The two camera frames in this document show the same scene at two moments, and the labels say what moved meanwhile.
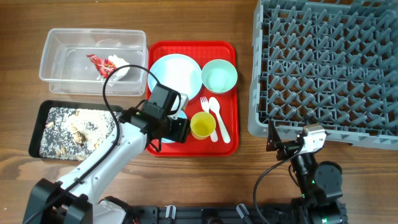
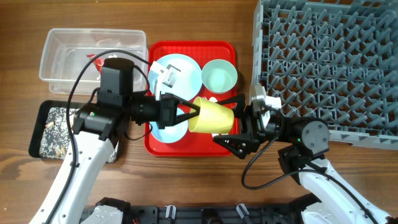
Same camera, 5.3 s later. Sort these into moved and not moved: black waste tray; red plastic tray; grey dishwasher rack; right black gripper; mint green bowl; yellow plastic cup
Moved: yellow plastic cup; right black gripper
Not moved: mint green bowl; black waste tray; grey dishwasher rack; red plastic tray
